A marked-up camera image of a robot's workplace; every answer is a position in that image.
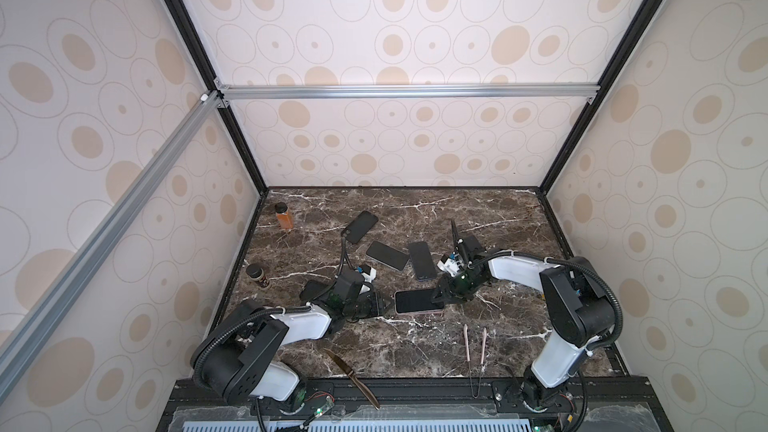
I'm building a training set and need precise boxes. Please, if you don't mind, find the purple-edged phone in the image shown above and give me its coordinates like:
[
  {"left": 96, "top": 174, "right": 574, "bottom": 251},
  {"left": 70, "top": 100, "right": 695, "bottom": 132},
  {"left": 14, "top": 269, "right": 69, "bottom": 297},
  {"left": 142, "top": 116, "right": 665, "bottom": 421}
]
[{"left": 394, "top": 288, "right": 445, "bottom": 315}]

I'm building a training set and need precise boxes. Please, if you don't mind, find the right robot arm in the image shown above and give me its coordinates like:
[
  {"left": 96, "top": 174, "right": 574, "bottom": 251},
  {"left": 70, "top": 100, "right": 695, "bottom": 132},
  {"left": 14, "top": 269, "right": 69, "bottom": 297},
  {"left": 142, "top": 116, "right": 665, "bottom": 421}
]
[{"left": 431, "top": 224, "right": 624, "bottom": 413}]

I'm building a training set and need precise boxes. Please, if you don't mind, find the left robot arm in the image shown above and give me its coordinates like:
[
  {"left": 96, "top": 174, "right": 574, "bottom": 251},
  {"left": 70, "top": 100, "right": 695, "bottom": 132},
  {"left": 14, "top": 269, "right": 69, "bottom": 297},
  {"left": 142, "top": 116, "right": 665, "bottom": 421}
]
[{"left": 189, "top": 238, "right": 393, "bottom": 412}]

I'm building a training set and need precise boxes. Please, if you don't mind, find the blue-edged phone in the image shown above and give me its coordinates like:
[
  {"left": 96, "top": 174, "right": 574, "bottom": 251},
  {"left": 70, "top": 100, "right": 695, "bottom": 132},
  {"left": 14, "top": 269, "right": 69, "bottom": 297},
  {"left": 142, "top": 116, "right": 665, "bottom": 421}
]
[{"left": 407, "top": 241, "right": 437, "bottom": 281}]

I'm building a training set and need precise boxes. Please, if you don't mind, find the silver-edged phone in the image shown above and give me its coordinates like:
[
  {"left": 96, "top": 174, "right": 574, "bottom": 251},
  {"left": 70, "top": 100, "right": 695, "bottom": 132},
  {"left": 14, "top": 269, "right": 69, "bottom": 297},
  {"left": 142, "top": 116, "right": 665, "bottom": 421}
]
[{"left": 366, "top": 241, "right": 410, "bottom": 272}]

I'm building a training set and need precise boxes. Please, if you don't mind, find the black phone case far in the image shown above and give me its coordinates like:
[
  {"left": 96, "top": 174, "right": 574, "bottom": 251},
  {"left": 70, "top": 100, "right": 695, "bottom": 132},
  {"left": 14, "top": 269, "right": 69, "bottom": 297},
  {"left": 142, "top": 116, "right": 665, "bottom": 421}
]
[{"left": 341, "top": 211, "right": 379, "bottom": 244}]

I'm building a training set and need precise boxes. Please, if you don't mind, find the right pink chopstick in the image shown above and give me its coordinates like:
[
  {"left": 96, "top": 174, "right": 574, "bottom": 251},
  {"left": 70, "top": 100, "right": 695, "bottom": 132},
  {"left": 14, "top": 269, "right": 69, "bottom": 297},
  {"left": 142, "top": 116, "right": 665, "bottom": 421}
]
[{"left": 480, "top": 327, "right": 488, "bottom": 373}]

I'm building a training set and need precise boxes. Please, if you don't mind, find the dark jar with lid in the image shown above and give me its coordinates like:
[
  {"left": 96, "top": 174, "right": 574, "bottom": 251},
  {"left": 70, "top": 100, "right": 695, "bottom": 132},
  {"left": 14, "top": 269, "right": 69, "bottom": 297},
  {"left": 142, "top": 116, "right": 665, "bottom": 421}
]
[{"left": 245, "top": 263, "right": 270, "bottom": 289}]

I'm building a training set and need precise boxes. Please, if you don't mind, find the orange bottle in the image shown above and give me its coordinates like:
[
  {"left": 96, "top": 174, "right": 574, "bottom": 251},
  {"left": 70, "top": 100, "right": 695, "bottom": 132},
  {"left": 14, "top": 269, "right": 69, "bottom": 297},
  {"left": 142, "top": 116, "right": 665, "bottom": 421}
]
[{"left": 274, "top": 202, "right": 294, "bottom": 230}]

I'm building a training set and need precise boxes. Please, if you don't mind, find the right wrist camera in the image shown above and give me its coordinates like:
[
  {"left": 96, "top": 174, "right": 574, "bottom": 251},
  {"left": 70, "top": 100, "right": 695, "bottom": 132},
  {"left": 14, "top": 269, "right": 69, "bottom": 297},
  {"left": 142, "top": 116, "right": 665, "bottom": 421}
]
[{"left": 437, "top": 253, "right": 464, "bottom": 277}]

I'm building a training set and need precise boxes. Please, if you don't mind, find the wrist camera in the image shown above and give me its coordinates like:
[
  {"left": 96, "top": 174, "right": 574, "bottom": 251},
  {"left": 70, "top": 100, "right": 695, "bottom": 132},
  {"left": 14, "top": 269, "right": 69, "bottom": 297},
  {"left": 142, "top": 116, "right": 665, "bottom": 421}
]
[
  {"left": 356, "top": 264, "right": 377, "bottom": 293},
  {"left": 437, "top": 253, "right": 464, "bottom": 277}
]

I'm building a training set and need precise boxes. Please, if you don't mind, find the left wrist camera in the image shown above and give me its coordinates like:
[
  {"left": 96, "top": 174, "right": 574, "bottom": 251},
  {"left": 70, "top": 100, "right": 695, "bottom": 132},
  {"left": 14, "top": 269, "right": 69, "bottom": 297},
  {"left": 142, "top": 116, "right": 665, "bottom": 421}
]
[{"left": 356, "top": 264, "right": 377, "bottom": 293}]

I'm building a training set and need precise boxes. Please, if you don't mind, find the wooden-handled knife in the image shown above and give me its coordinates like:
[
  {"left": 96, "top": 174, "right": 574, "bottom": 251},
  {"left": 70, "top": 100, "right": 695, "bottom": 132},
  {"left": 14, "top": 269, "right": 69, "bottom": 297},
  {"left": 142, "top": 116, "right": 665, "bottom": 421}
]
[{"left": 324, "top": 349, "right": 381, "bottom": 410}]

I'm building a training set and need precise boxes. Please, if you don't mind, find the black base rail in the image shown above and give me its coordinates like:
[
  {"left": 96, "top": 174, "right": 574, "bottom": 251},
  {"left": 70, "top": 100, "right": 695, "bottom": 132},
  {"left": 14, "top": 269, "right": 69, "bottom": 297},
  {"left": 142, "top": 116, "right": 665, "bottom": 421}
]
[{"left": 157, "top": 376, "right": 673, "bottom": 431}]

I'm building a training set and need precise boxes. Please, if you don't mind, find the aluminium frame bar back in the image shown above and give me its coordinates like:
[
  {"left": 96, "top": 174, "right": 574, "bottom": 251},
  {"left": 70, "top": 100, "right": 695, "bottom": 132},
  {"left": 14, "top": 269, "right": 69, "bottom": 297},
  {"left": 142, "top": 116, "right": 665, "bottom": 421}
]
[{"left": 221, "top": 82, "right": 600, "bottom": 100}]

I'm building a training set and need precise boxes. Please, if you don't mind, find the aluminium frame bar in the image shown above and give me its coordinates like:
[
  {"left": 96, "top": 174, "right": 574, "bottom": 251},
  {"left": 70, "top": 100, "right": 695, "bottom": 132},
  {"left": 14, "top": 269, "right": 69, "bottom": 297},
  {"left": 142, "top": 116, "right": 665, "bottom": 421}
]
[
  {"left": 221, "top": 82, "right": 600, "bottom": 100},
  {"left": 1, "top": 91, "right": 221, "bottom": 400}
]

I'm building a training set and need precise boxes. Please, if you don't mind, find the aluminium frame bar left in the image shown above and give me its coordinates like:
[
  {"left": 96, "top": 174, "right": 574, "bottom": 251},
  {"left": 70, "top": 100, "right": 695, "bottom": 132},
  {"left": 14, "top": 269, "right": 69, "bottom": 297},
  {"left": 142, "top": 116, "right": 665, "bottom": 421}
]
[{"left": 1, "top": 91, "right": 221, "bottom": 400}]

